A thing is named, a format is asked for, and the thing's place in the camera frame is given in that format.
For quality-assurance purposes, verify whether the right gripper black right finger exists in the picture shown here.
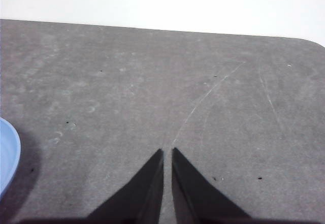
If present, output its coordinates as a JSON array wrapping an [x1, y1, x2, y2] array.
[[172, 147, 255, 224]]

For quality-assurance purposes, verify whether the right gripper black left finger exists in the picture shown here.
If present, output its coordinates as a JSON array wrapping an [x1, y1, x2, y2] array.
[[86, 148, 165, 224]]

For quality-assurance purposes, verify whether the blue plate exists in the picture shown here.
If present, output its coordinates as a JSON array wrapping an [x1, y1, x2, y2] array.
[[0, 117, 22, 197]]

